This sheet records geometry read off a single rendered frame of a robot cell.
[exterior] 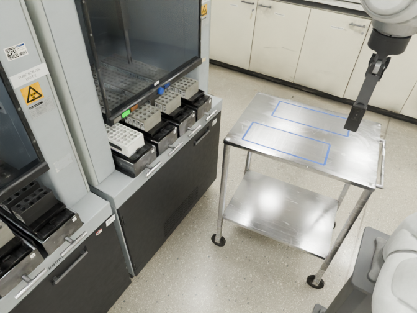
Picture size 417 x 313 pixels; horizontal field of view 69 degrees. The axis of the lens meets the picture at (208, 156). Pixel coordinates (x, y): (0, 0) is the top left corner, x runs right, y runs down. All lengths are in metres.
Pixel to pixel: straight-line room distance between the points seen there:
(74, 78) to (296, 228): 1.26
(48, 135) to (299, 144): 0.93
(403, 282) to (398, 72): 2.46
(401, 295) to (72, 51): 1.04
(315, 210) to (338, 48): 1.75
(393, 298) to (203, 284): 1.10
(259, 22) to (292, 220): 2.16
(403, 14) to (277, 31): 2.77
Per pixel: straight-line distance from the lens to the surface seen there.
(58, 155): 1.06
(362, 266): 1.17
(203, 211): 2.04
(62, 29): 0.96
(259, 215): 1.71
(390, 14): 0.53
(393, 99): 3.27
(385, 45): 0.75
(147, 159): 1.26
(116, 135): 1.26
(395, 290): 0.90
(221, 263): 1.85
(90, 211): 1.18
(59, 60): 0.97
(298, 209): 1.79
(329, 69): 3.23
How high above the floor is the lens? 1.62
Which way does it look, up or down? 42 degrees down
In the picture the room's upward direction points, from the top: 2 degrees clockwise
